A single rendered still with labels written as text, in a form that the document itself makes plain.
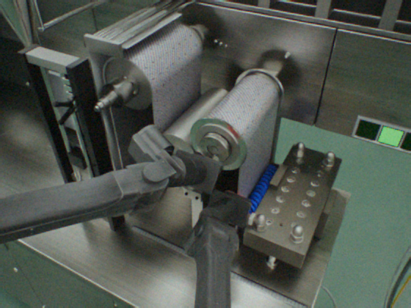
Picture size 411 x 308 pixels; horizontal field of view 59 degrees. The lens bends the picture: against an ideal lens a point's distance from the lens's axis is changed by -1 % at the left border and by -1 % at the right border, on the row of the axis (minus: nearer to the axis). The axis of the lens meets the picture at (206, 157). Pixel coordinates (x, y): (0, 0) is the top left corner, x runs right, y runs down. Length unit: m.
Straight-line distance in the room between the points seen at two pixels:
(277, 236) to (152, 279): 0.35
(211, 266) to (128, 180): 0.20
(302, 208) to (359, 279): 1.24
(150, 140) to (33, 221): 0.25
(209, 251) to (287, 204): 0.41
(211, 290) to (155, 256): 0.48
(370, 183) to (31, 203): 2.43
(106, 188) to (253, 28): 0.66
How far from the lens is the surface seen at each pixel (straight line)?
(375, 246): 2.40
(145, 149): 0.67
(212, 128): 0.83
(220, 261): 0.67
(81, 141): 0.96
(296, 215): 1.02
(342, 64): 1.03
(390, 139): 1.11
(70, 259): 1.13
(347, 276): 2.22
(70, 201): 0.56
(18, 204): 0.55
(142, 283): 1.04
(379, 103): 1.06
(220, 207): 0.81
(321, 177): 1.14
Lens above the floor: 1.79
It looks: 41 degrees down
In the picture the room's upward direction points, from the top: straight up
